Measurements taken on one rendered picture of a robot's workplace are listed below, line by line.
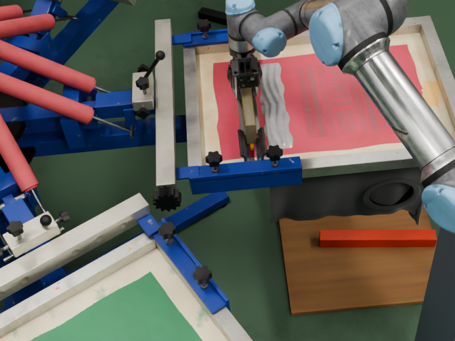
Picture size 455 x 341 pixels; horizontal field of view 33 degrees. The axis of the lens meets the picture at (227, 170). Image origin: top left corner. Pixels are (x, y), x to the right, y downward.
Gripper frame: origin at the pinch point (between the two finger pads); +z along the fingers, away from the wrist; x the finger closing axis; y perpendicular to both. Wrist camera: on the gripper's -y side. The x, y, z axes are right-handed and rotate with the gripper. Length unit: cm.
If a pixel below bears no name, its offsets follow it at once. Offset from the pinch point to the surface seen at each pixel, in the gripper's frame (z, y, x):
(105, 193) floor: 101, -52, -62
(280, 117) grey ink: 4.9, 6.4, 9.3
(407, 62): 5, -12, 50
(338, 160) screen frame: 1.8, 27.3, 22.5
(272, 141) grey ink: 5.1, 15.4, 6.0
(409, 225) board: 99, -18, 62
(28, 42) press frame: -4, -28, -65
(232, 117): 5.5, 3.9, -4.6
